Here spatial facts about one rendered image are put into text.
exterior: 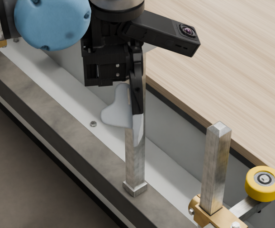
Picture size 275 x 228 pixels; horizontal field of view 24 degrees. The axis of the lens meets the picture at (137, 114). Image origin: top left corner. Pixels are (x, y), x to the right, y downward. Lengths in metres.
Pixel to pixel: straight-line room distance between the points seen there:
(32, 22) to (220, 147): 0.72
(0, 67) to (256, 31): 0.80
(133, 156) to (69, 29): 0.96
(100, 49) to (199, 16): 1.10
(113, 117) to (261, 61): 0.95
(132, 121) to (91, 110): 1.15
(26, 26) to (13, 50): 1.68
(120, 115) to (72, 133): 0.96
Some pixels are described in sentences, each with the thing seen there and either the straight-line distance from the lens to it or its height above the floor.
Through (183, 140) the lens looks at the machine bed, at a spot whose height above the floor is 0.72.
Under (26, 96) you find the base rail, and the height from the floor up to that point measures 0.70.
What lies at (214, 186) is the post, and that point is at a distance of 1.37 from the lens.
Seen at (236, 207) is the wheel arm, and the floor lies 0.86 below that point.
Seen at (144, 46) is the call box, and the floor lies 1.17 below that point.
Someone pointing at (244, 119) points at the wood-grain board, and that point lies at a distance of 1.62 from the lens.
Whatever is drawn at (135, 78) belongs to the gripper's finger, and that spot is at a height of 1.42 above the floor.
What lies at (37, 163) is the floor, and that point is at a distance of 2.77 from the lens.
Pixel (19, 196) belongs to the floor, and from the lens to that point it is 2.66.
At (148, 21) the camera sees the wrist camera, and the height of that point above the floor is 1.48.
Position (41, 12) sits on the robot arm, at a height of 1.63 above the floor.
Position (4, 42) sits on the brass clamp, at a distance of 2.07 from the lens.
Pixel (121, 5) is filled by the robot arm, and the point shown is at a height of 1.53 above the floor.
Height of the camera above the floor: 1.98
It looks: 42 degrees down
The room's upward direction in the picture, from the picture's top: straight up
